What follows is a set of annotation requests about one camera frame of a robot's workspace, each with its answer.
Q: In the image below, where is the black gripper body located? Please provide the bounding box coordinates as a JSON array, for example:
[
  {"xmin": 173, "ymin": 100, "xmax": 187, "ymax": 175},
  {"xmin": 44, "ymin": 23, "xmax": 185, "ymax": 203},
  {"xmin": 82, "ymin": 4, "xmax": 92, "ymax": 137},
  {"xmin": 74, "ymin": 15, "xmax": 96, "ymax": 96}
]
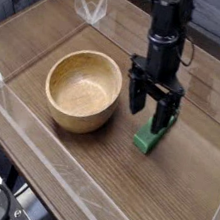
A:
[{"xmin": 129, "ymin": 34, "xmax": 184, "ymax": 101}]

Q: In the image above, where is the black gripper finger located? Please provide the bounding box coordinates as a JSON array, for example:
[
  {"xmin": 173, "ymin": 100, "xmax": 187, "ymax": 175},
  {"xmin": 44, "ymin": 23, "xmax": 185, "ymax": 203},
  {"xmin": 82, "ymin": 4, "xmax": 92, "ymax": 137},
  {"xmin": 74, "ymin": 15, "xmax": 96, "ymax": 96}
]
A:
[
  {"xmin": 129, "ymin": 76, "xmax": 146, "ymax": 114},
  {"xmin": 151, "ymin": 94, "xmax": 181, "ymax": 134}
]

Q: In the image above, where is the green rectangular block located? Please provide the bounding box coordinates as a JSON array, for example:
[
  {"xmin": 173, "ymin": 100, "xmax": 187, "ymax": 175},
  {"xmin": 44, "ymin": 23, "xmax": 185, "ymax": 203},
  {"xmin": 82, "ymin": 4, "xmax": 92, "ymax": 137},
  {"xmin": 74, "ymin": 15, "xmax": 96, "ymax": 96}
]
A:
[{"xmin": 133, "ymin": 116, "xmax": 178, "ymax": 154}]

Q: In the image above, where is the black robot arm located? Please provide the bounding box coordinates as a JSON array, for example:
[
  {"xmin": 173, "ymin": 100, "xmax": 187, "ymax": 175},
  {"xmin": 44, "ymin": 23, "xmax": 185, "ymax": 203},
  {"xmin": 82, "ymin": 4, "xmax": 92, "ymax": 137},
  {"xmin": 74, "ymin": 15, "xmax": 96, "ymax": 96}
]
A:
[{"xmin": 129, "ymin": 0, "xmax": 194, "ymax": 134}]

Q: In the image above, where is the brown wooden bowl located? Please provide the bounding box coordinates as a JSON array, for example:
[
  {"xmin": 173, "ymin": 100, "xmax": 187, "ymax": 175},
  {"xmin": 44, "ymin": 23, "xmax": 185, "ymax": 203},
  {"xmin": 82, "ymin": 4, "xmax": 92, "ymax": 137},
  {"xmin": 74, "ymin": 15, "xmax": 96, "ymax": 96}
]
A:
[{"xmin": 45, "ymin": 50, "xmax": 123, "ymax": 134}]

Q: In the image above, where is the black table leg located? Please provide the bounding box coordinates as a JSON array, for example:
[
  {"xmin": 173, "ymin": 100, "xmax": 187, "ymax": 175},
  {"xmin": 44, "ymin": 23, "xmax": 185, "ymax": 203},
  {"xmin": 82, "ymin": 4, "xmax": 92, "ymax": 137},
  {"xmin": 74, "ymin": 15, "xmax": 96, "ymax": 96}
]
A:
[{"xmin": 6, "ymin": 166, "xmax": 19, "ymax": 191}]

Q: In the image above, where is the clear acrylic front wall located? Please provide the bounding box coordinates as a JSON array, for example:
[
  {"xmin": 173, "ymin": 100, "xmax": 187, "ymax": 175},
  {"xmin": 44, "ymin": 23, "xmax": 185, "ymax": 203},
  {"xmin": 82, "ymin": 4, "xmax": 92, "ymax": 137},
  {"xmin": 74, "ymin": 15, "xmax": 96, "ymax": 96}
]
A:
[{"xmin": 0, "ymin": 59, "xmax": 180, "ymax": 220}]

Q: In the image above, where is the grey metal base plate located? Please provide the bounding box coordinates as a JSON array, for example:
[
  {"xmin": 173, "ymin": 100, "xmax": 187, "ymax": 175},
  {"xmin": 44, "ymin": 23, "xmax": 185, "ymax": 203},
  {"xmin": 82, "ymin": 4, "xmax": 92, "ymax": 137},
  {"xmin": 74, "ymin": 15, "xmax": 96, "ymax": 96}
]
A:
[{"xmin": 2, "ymin": 183, "xmax": 31, "ymax": 220}]

